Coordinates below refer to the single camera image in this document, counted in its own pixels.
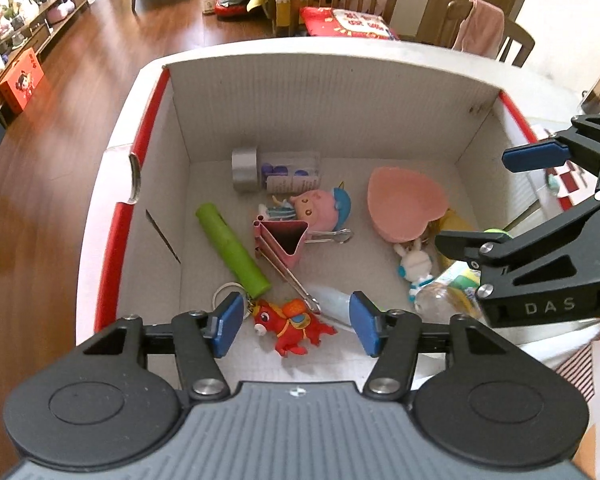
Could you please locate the yellow oval case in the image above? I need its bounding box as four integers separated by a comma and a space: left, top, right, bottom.
427, 208, 474, 271

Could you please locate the green-capped plastic bottle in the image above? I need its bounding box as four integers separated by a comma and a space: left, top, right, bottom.
414, 261, 483, 324

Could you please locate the white rabbit figure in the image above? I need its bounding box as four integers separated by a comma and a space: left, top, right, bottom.
393, 238, 434, 302

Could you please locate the red horse keychain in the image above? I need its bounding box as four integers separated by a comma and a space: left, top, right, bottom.
212, 282, 339, 359

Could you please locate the pink heart-shaped dish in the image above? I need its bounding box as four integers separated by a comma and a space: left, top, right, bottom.
366, 166, 449, 244

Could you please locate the green cylinder tube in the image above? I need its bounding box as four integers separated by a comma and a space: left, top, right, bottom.
195, 203, 272, 298

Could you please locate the pink binder clip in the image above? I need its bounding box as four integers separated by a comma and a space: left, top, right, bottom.
252, 216, 353, 314

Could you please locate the pink doll figure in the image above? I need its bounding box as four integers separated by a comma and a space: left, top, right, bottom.
258, 186, 351, 232

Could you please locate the pink towel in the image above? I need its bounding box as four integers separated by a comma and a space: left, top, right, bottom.
452, 0, 505, 58

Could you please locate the chair with pink towel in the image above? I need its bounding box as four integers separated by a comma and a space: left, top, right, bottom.
434, 0, 535, 67

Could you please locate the red white cardboard box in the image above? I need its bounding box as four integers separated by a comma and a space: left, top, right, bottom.
76, 38, 545, 384

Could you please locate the red printed cushion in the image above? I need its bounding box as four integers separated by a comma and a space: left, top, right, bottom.
300, 6, 399, 40

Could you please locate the orange gift box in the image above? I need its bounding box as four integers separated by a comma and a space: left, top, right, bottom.
0, 48, 44, 114

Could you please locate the wooden tv console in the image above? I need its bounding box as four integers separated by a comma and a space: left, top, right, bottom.
0, 0, 90, 122

